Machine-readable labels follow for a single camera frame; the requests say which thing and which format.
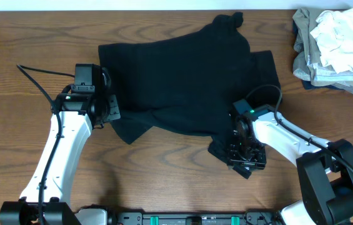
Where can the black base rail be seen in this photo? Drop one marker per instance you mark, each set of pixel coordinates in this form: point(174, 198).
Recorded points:
point(247, 218)

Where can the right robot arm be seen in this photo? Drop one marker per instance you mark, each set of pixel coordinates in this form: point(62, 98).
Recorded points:
point(324, 168)

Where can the white crumpled garment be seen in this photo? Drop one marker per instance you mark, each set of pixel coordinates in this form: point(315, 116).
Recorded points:
point(334, 38)

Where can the black t-shirt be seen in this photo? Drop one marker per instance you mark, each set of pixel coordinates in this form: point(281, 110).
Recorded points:
point(188, 84)

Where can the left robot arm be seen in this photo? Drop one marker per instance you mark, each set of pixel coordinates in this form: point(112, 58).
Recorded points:
point(80, 107)

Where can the light blue striped garment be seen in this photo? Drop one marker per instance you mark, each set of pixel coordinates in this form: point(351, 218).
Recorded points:
point(327, 75)

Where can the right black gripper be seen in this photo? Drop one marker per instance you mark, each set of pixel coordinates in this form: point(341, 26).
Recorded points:
point(232, 156)

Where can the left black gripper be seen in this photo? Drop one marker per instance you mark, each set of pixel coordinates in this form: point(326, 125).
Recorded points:
point(115, 110)

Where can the beige folded garment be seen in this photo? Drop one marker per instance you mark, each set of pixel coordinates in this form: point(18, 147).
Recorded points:
point(304, 21)

